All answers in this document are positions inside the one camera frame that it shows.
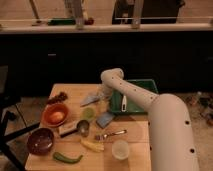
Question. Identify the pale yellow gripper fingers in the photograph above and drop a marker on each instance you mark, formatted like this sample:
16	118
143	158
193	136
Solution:
102	102

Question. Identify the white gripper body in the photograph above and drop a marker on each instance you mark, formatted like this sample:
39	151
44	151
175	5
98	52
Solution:
105	92

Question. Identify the grey-blue towel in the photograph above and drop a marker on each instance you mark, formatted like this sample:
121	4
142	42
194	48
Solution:
89	99

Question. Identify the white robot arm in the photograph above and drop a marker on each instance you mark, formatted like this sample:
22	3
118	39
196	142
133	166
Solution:
170	130

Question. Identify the orange fruit in bowl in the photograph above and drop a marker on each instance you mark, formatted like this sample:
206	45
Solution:
56	117

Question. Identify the orange bowl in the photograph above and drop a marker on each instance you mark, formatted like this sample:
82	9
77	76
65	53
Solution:
50	109

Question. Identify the purple bowl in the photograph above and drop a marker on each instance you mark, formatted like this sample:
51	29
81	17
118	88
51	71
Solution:
40	142

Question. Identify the blue sponge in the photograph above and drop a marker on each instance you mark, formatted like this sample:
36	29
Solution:
104	119

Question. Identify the light green cup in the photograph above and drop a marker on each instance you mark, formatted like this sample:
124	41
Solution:
88	114

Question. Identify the white spatula tool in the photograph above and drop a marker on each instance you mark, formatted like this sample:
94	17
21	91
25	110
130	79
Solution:
124	103

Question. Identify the metal measuring cup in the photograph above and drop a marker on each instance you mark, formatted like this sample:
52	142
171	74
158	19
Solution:
83	128

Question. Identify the silver fork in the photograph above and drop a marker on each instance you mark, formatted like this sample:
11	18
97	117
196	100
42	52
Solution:
104	136

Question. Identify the dark red grapes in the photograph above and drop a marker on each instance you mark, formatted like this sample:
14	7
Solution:
62	96

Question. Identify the green chili pepper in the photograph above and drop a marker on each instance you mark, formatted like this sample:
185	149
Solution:
62	158

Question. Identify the red object on counter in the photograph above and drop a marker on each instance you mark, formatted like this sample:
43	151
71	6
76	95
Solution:
89	21

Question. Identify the green object on counter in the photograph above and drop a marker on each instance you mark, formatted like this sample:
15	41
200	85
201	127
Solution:
60	22

